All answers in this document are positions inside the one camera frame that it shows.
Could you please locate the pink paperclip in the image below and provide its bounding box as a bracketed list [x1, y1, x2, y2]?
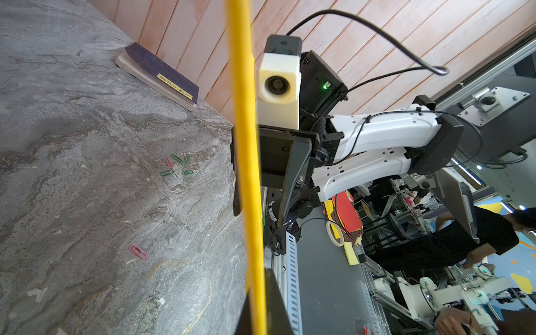
[165, 157, 174, 169]

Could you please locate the yellow paper document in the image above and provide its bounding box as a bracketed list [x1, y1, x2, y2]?
[226, 1, 268, 334]

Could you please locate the aluminium front rail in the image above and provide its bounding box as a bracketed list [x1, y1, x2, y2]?
[264, 242, 303, 334]

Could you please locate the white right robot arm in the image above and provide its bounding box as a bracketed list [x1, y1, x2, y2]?
[255, 50, 464, 228]

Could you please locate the red paperclip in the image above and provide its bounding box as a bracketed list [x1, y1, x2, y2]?
[128, 244, 148, 260]

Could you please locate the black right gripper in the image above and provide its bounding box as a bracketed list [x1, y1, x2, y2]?
[231, 125, 344, 228]

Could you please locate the masking tape roll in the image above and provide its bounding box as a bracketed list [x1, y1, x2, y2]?
[326, 220, 344, 247]

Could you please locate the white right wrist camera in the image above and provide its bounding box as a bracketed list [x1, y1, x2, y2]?
[256, 35, 302, 130]

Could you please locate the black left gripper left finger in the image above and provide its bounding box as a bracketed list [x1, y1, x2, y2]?
[234, 291, 251, 335]

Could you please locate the dark purple book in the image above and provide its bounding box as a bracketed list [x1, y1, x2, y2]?
[115, 43, 199, 111]

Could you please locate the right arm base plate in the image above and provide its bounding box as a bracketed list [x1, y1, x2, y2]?
[262, 187, 302, 256]

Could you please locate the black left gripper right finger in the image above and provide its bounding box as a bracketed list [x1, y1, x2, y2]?
[265, 269, 293, 335]

